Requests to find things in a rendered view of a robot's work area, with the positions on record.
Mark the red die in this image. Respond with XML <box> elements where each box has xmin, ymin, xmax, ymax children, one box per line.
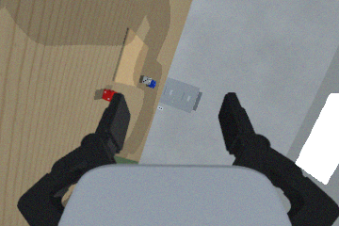
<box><xmin>103</xmin><ymin>89</ymin><xmax>118</xmax><ymax>102</ymax></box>

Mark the white die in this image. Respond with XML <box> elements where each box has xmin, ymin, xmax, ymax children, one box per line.
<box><xmin>142</xmin><ymin>76</ymin><xmax>152</xmax><ymax>85</ymax></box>

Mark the blue die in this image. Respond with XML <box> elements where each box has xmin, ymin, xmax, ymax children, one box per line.
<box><xmin>149</xmin><ymin>80</ymin><xmax>156</xmax><ymax>88</ymax></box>

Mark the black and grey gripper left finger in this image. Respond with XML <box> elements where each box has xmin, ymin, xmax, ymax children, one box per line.
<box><xmin>17</xmin><ymin>93</ymin><xmax>131</xmax><ymax>226</ymax></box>

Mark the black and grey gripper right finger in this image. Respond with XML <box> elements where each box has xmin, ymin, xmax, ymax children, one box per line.
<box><xmin>218</xmin><ymin>92</ymin><xmax>339</xmax><ymax>226</ymax></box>

